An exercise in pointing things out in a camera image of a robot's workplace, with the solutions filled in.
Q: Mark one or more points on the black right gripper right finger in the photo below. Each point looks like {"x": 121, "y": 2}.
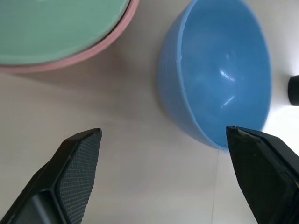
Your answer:
{"x": 261, "y": 177}

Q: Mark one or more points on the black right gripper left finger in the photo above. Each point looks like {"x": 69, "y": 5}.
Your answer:
{"x": 70, "y": 177}

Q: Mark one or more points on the blue plastic bowl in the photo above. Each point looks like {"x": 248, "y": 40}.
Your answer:
{"x": 217, "y": 70}

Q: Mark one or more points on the pink plastic bowl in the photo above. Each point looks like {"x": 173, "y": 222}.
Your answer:
{"x": 102, "y": 44}

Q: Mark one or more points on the green plastic bowl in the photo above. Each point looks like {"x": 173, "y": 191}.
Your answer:
{"x": 51, "y": 28}

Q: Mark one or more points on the black round object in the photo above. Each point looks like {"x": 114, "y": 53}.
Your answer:
{"x": 294, "y": 89}

